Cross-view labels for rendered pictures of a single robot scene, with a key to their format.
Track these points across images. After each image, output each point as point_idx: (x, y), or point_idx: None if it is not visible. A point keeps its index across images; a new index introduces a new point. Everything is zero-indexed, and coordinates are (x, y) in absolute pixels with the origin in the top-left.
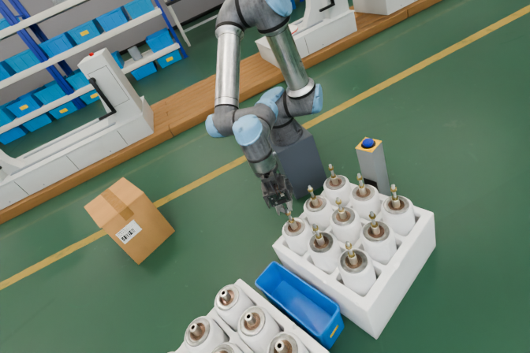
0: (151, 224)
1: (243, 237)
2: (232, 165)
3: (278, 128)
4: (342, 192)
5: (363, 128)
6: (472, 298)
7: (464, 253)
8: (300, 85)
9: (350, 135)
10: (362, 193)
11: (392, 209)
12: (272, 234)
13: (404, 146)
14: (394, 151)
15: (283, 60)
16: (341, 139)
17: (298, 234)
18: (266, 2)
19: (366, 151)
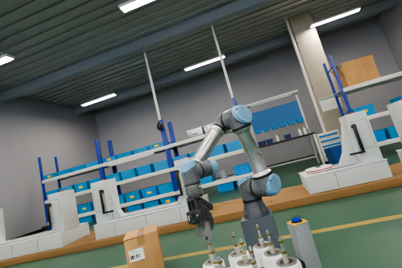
0: (151, 258)
1: None
2: (231, 247)
3: (246, 203)
4: (262, 252)
5: (348, 243)
6: None
7: None
8: (258, 170)
9: (334, 246)
10: (270, 251)
11: (280, 263)
12: None
13: (375, 263)
14: (363, 264)
15: (245, 149)
16: (323, 247)
17: (210, 264)
18: (233, 114)
19: (291, 225)
